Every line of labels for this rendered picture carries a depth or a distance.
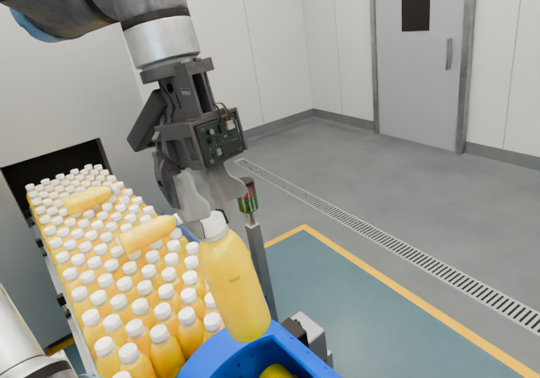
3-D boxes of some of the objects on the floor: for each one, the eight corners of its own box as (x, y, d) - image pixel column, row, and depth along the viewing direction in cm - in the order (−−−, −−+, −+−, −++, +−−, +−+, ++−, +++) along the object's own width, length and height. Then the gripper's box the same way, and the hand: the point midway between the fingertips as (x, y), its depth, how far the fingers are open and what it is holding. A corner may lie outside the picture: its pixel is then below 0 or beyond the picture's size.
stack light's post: (292, 437, 164) (251, 228, 119) (287, 429, 167) (243, 224, 122) (300, 430, 166) (260, 223, 121) (293, 423, 169) (253, 219, 124)
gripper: (150, 66, 34) (214, 262, 41) (235, 48, 42) (279, 215, 48) (109, 80, 40) (171, 250, 46) (190, 63, 48) (235, 210, 54)
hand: (209, 220), depth 49 cm, fingers closed on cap, 4 cm apart
